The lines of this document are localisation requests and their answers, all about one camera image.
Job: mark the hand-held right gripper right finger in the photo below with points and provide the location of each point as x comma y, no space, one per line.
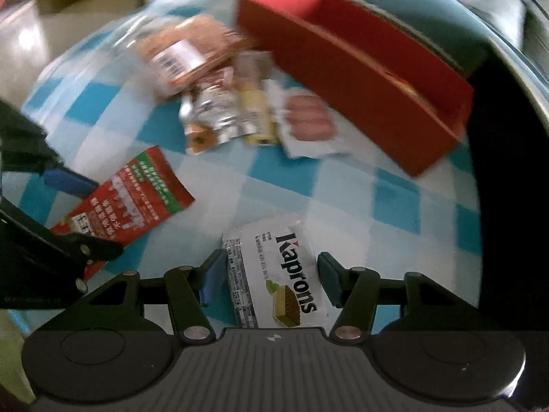
328,279

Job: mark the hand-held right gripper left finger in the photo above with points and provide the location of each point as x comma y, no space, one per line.
214,277

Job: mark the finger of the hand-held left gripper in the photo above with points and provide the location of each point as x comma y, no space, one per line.
51,257
68,181

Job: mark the white wafer packet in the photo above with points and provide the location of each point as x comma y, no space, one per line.
283,266

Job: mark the red snack packet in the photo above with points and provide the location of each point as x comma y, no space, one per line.
141,193

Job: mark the silver cracker packet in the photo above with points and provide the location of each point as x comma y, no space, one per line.
210,111

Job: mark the white sausage packet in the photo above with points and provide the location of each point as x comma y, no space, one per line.
306,120

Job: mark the yellow snack packet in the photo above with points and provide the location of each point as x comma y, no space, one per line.
253,107

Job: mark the clear bag of brown snacks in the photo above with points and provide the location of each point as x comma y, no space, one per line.
201,34

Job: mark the red cardboard box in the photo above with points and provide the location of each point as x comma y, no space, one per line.
343,64

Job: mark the blue white checkered tablecloth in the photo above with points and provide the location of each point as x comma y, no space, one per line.
300,189

